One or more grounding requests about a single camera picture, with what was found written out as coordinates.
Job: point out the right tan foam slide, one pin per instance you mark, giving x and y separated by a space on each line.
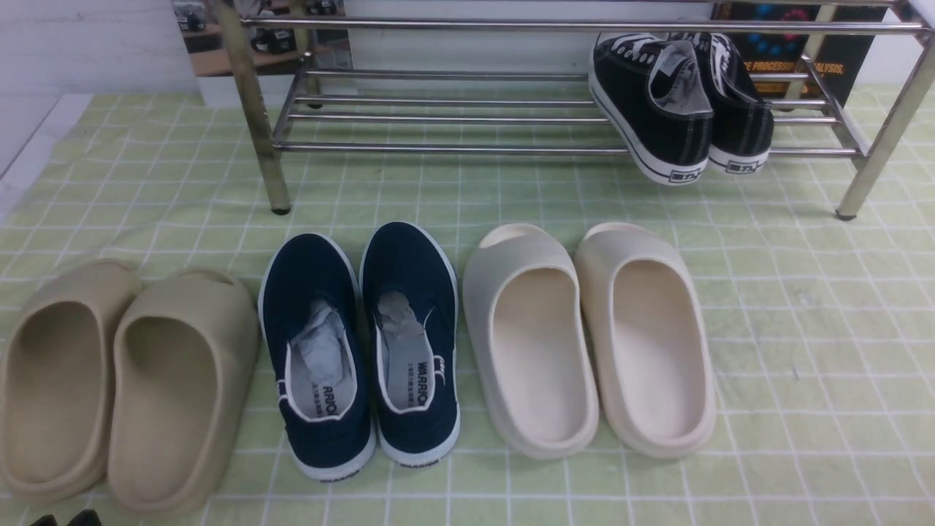
184 355

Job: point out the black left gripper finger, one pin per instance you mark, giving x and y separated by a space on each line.
87 517
45 520

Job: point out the left navy slip-on shoe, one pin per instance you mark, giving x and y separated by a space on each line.
307 308

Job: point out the right navy slip-on shoe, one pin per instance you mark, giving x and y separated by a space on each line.
410 303

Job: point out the left cream foam slide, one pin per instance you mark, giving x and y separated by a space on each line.
522 305

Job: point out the right cream foam slide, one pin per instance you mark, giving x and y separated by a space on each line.
654 369

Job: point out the navy slip-on shoe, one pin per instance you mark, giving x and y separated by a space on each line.
410 303
307 308

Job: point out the left black canvas sneaker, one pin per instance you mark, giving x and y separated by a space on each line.
651 91

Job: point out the black canvas sneaker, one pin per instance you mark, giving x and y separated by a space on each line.
651 91
743 124

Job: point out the tan foam slide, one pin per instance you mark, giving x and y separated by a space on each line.
58 381
184 355

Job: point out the silver metal shoe rack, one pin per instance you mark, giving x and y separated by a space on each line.
806 88

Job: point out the photo poster on wall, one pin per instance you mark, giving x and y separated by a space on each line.
275 50

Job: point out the dark printed poster board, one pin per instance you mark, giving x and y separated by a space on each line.
838 60

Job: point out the right black canvas sneaker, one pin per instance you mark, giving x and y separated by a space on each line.
743 124

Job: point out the left tan foam slide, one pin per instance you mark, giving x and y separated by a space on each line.
58 381

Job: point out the green checkered cloth mat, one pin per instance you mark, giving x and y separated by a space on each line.
820 331

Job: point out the cream foam slide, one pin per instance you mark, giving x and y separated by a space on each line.
522 305
654 369

